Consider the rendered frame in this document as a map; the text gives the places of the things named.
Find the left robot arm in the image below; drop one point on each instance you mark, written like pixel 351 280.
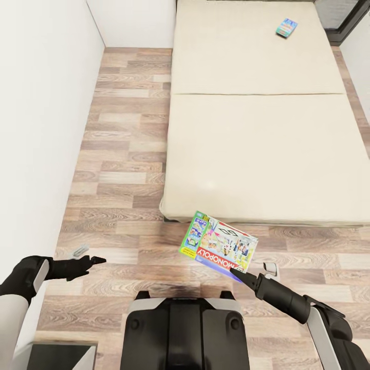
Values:
pixel 24 283

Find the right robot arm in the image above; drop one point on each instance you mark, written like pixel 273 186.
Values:
pixel 331 333

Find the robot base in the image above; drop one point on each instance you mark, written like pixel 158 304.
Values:
pixel 185 334

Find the desk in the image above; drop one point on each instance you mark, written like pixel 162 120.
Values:
pixel 55 356

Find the board game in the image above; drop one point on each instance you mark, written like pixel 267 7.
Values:
pixel 286 27
pixel 218 245

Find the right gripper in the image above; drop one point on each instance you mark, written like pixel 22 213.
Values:
pixel 269 290

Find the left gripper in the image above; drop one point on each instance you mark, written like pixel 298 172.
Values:
pixel 77 268

